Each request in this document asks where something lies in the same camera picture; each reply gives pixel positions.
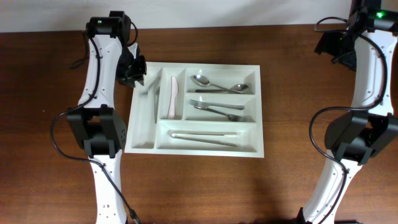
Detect small dark teaspoon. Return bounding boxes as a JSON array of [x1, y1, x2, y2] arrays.
[[140, 76, 160, 96]]

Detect small steel teaspoon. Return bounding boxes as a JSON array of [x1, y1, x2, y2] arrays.
[[154, 86, 160, 124]]

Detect pink plastic knife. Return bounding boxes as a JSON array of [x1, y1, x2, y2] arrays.
[[167, 77, 178, 119]]

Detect steel tablespoon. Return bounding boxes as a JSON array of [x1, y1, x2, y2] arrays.
[[195, 84, 251, 94], [191, 75, 243, 94]]

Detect steel tweezers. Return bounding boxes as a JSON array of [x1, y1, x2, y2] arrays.
[[169, 131, 239, 147]]

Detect steel fork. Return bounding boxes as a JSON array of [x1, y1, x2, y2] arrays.
[[188, 99, 244, 110], [194, 106, 248, 122]]

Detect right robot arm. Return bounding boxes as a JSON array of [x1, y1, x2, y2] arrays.
[[294, 0, 397, 223]]

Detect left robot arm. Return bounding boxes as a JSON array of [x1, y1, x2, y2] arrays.
[[67, 11, 147, 223]]

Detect white plastic cutlery tray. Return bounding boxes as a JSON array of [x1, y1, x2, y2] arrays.
[[125, 62, 264, 157]]

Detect right black cable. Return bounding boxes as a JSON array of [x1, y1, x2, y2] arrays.
[[308, 16, 389, 224]]

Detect black cable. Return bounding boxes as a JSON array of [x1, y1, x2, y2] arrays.
[[308, 16, 389, 224], [50, 20, 141, 224]]

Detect left black cable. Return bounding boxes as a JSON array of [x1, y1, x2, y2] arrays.
[[50, 20, 141, 224]]

